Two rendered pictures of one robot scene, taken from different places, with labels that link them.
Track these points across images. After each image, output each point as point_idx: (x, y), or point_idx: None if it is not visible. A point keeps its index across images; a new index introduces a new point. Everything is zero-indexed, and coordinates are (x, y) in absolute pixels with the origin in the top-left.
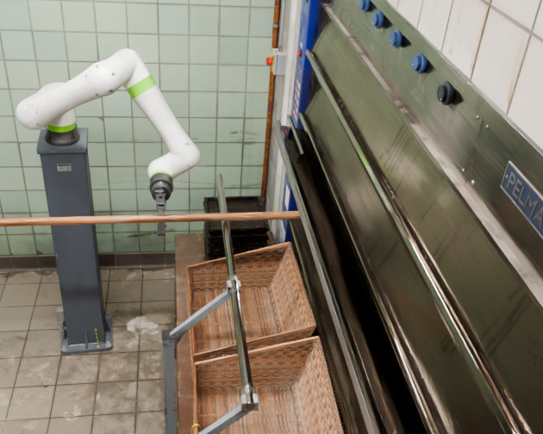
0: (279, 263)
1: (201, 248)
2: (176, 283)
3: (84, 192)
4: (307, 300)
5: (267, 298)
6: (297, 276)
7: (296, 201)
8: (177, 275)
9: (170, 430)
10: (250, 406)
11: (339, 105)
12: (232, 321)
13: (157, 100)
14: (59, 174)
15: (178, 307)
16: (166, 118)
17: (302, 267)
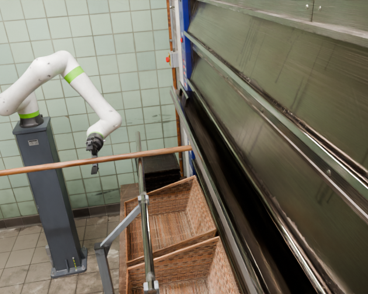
0: (190, 192)
1: (138, 191)
2: (120, 216)
3: (49, 159)
4: (209, 212)
5: (184, 218)
6: (201, 197)
7: (184, 129)
8: (121, 211)
9: None
10: (152, 293)
11: (204, 46)
12: (159, 237)
13: (86, 82)
14: (30, 147)
15: (121, 232)
16: (94, 94)
17: (202, 188)
